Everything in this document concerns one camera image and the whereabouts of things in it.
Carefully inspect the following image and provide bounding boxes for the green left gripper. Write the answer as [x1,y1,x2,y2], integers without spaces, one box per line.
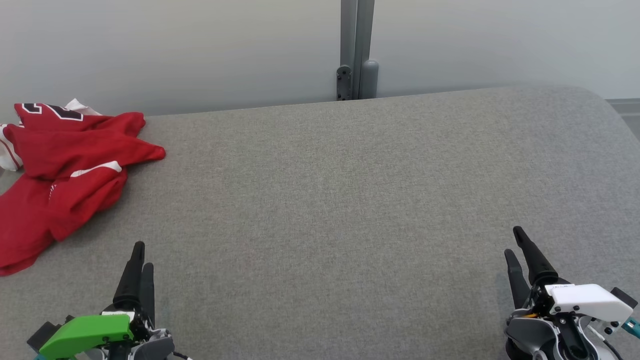
[39,242,177,360]

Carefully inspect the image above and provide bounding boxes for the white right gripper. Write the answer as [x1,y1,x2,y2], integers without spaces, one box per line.
[504,226,634,360]

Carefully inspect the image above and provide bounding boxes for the red shorts white stripes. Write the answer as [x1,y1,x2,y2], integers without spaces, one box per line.
[0,125,167,277]

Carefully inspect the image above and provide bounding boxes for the red basketball jersey white sleeves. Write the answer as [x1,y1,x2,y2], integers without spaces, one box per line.
[0,98,147,173]

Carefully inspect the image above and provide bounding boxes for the thin black right gripper cable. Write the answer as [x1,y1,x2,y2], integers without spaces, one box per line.
[601,339,624,360]

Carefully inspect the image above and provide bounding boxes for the grey metal frame post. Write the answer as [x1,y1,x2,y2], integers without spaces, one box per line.
[336,0,379,102]

